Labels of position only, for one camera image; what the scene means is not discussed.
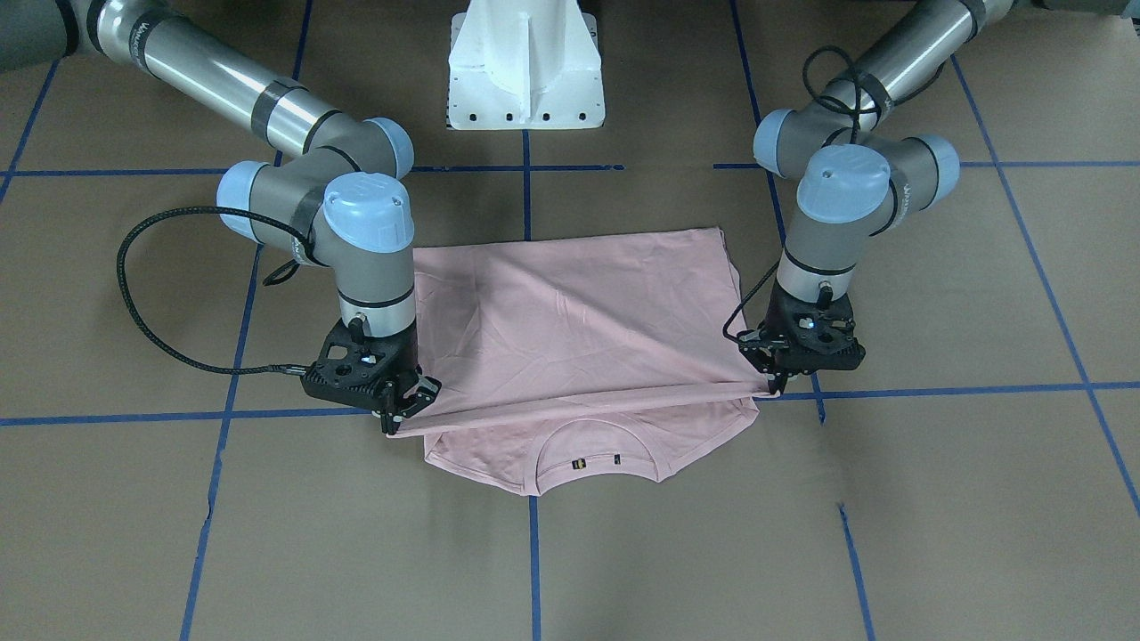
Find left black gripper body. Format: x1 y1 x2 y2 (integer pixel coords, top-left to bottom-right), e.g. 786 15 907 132
736 285 866 380

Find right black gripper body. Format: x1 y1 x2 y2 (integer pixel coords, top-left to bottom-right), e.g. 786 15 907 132
301 318 428 414

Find pink printed t-shirt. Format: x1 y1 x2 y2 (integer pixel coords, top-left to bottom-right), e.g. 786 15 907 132
396 228 770 496

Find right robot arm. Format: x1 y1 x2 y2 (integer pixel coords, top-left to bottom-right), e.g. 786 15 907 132
3 1 441 435

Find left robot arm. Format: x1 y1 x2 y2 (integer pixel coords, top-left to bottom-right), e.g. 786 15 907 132
732 1 1013 396

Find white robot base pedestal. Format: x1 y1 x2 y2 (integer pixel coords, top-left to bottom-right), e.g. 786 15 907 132
445 1 606 131

